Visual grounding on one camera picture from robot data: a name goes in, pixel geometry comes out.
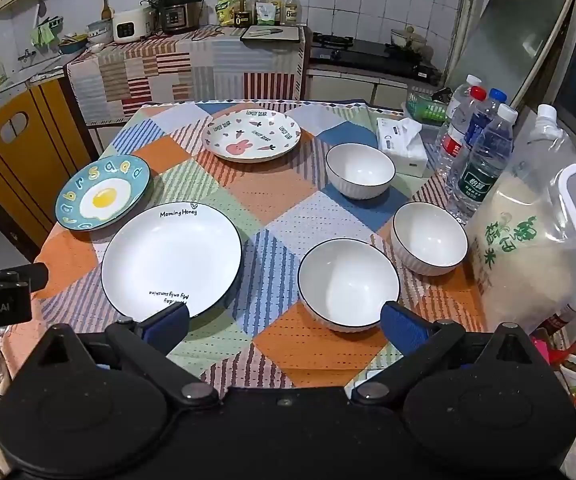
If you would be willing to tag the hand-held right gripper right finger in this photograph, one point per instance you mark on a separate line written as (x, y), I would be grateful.
(400, 325)

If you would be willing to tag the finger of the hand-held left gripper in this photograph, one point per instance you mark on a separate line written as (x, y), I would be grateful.
(32, 274)

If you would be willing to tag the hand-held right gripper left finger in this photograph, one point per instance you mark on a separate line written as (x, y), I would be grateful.
(170, 321)

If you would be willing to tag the large white plate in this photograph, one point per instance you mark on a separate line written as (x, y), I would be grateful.
(167, 260)

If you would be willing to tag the white ribbed bowl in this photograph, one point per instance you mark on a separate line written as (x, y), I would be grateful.
(348, 280)
(428, 235)
(360, 165)

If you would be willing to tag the blue fried egg plate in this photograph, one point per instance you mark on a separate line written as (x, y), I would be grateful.
(75, 200)

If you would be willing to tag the white bunny print plate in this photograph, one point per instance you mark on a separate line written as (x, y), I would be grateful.
(253, 135)

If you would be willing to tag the clear rice jug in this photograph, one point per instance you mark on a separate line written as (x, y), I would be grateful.
(513, 260)

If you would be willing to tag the patchwork tablecloth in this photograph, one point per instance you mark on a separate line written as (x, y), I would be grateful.
(278, 200)

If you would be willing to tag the green label water bottle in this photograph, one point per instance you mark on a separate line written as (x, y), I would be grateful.
(478, 182)

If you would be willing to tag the red packet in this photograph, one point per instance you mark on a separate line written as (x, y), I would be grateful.
(563, 345)

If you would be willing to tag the white tissue pack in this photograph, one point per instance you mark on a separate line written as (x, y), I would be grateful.
(403, 152)

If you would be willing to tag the red cap water bottle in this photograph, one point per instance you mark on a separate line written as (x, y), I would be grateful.
(452, 146)

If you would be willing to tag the blue cap water bottle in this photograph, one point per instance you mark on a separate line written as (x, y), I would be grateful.
(477, 127)

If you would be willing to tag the green plastic basket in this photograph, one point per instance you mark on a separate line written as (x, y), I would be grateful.
(423, 107)

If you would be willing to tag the sink faucet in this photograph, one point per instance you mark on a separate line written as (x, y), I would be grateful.
(30, 55)

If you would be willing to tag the blue basin with utensils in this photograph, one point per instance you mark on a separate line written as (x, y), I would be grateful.
(72, 44)

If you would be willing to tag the white cap clear water bottle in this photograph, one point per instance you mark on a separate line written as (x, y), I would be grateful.
(460, 97)

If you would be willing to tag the striped patchwork counter cloth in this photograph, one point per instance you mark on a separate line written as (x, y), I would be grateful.
(167, 75)

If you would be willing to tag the green hanging cloth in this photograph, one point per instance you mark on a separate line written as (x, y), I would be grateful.
(45, 32)

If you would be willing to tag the white base cabinet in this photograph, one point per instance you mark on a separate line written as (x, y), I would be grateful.
(338, 87)

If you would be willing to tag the white blue rimmed bowl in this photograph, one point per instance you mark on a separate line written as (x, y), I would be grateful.
(100, 31)

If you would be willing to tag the white rice cooker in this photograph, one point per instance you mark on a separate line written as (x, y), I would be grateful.
(130, 25)

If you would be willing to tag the black gas stove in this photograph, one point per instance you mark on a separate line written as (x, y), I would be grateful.
(368, 52)

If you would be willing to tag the wooden spatula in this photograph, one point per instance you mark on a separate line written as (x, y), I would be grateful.
(106, 7)

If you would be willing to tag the metal cooking pot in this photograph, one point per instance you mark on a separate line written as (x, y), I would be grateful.
(408, 39)

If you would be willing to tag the black pressure cooker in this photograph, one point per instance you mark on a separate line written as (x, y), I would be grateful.
(177, 12)

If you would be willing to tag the kitchen knife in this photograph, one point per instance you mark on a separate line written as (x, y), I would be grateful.
(265, 31)

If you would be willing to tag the grey cutting board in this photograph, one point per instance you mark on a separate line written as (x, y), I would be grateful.
(288, 35)

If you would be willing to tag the stainless steel panel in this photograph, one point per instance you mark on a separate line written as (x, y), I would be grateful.
(513, 35)

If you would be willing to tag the green yellow food packet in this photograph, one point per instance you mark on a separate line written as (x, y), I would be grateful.
(225, 12)

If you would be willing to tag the white green food bag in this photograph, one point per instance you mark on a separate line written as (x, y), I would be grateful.
(266, 15)

